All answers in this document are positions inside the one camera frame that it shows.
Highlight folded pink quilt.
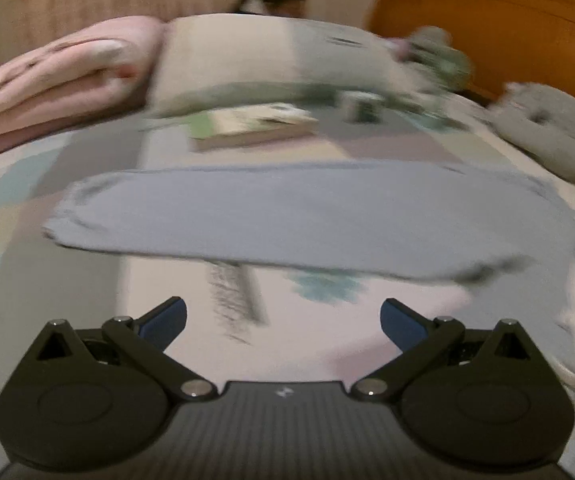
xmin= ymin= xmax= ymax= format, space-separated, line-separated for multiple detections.
xmin=0 ymin=15 xmax=166 ymax=154

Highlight grey plush cushion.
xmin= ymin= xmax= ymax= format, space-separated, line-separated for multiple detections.
xmin=487 ymin=82 xmax=575 ymax=182

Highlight green white tissue pack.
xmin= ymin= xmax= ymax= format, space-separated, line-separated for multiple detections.
xmin=337 ymin=90 xmax=385 ymax=124

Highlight grey sweatpants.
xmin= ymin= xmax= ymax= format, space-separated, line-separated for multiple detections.
xmin=44 ymin=160 xmax=575 ymax=384

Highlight patchwork bed sheet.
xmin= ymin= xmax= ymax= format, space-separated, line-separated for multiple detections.
xmin=0 ymin=96 xmax=575 ymax=479

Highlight wooden headboard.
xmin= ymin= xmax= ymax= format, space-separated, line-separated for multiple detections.
xmin=365 ymin=0 xmax=575 ymax=103

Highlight green handheld fan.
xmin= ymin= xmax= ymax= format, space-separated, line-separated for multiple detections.
xmin=407 ymin=27 xmax=474 ymax=126

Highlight patchwork pillow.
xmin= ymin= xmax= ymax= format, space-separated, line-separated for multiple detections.
xmin=147 ymin=13 xmax=415 ymax=117

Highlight green paperback book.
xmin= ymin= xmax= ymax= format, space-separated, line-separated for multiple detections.
xmin=186 ymin=103 xmax=318 ymax=152

